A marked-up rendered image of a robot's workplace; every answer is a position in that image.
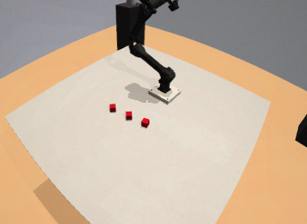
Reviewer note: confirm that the red cube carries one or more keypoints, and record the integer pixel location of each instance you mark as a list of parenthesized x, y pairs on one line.
[(112, 107), (145, 122), (128, 115)]

